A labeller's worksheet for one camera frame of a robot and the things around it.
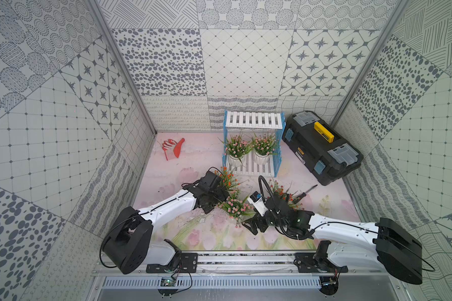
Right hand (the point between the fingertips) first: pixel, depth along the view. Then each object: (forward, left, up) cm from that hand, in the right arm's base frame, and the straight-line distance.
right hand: (250, 217), depth 80 cm
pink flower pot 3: (+1, +7, +9) cm, 11 cm away
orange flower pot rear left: (+14, +11, +10) cm, 20 cm away
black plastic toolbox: (+32, -35, +11) cm, 49 cm away
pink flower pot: (+32, -7, +10) cm, 34 cm away
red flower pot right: (+9, -12, +9) cm, 17 cm away
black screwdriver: (+14, -27, -6) cm, 31 cm away
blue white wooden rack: (+39, +5, +23) cm, 45 cm away
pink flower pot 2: (+32, +6, +11) cm, 34 cm away
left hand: (+6, +9, +1) cm, 11 cm away
